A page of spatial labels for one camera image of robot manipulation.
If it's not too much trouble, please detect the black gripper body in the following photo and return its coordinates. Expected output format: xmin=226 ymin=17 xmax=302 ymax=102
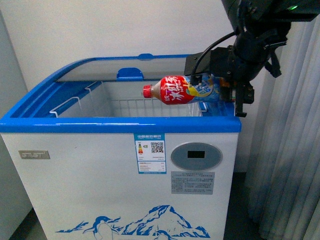
xmin=209 ymin=46 xmax=255 ymax=103

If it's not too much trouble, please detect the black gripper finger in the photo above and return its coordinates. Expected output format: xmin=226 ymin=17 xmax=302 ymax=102
xmin=235 ymin=83 xmax=247 ymax=118

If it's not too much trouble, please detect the iced tea bottle red cap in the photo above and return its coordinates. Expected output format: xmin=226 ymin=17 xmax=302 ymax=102
xmin=142 ymin=74 xmax=222 ymax=105

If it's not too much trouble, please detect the sliding glass lid blue handle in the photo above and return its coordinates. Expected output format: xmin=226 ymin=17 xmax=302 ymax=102
xmin=57 ymin=57 xmax=186 ymax=82

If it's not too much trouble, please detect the grey pleated curtain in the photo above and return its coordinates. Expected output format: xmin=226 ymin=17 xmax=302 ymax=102
xmin=245 ymin=18 xmax=320 ymax=240

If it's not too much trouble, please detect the white chest freezer blue rim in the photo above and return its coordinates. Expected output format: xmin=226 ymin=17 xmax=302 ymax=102
xmin=0 ymin=59 xmax=241 ymax=240

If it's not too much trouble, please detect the white cabinet at left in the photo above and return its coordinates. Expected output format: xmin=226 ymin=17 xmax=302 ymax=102
xmin=0 ymin=16 xmax=32 ymax=240

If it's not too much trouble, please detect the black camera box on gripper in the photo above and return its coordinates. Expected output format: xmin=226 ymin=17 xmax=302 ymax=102
xmin=183 ymin=48 xmax=213 ymax=77

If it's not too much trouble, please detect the black cable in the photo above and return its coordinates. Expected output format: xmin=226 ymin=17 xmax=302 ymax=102
xmin=189 ymin=30 xmax=237 ymax=87

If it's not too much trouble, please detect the rear glass lid blue handle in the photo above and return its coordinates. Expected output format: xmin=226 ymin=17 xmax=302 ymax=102
xmin=86 ymin=53 xmax=190 ymax=61

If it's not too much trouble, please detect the white wire freezer basket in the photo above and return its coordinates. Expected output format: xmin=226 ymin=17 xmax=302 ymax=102
xmin=49 ymin=81 xmax=209 ymax=118

